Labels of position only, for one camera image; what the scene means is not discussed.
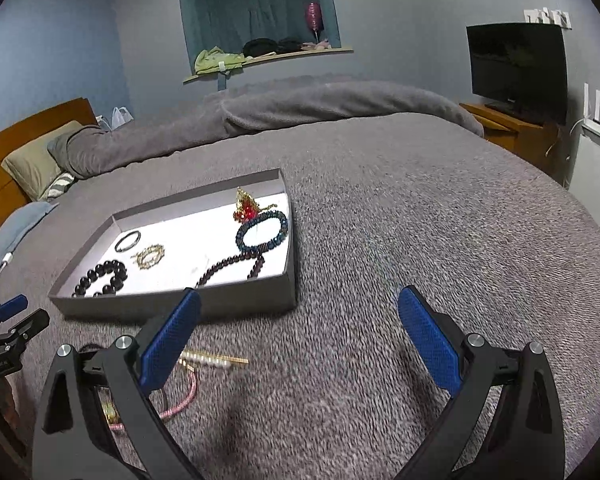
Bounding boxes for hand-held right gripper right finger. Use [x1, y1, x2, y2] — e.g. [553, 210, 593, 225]
[397, 285, 566, 480]

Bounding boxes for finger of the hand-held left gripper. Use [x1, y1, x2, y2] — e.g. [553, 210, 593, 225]
[7, 309, 51, 356]
[0, 295, 29, 322]

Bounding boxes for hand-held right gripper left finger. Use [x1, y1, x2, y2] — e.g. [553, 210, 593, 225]
[31, 287, 203, 480]

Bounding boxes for pearl hair clip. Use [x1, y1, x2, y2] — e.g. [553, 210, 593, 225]
[179, 349, 249, 372]

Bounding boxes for pink cord bracelet gold charm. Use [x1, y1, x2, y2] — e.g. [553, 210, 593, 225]
[102, 367, 199, 431]

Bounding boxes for round rhinestone hair clip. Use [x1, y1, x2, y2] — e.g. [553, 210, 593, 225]
[132, 243, 165, 268]

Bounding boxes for large dark wooden bead bracelet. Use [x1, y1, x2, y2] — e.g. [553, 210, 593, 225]
[72, 259, 127, 298]

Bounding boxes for dark red bead bracelet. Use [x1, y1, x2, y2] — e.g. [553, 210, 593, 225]
[194, 252, 267, 290]

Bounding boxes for grey cardboard box tray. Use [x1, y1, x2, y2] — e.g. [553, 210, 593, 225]
[47, 167, 298, 323]

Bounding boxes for thin dark bangle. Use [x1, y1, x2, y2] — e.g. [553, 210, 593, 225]
[114, 230, 142, 253]

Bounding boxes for dark blue bead bracelet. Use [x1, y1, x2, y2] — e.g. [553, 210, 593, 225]
[235, 210, 288, 256]

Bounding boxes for red and gold ornament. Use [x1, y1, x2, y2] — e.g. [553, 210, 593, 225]
[232, 186, 277, 223]

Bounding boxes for light blue blanket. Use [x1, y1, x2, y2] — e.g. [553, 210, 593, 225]
[0, 201, 60, 291]

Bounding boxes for striped pillow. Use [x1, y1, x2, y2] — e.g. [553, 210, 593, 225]
[39, 172, 76, 201]

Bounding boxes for grey knitted bed blanket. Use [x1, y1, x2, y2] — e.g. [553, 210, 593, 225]
[0, 112, 600, 480]

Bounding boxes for olive pillow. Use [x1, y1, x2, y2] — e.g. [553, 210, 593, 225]
[1, 120, 83, 201]

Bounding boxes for wooden headboard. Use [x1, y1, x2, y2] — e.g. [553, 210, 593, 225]
[0, 97, 98, 251]

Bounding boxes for wooden television stand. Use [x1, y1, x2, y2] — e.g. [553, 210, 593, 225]
[459, 102, 561, 171]

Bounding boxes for grey duvet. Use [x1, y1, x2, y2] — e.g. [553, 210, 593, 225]
[47, 75, 486, 180]

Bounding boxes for green cloth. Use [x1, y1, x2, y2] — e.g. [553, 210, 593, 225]
[194, 47, 246, 75]

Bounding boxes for black television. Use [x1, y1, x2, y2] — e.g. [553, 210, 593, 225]
[466, 22, 568, 126]

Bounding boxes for wooden window sill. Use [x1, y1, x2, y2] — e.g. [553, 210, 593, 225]
[182, 47, 354, 84]

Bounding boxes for teal curtain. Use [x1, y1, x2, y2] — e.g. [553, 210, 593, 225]
[176, 0, 341, 78]

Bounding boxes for pink wine glass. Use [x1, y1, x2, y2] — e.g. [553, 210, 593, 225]
[306, 2, 323, 43]

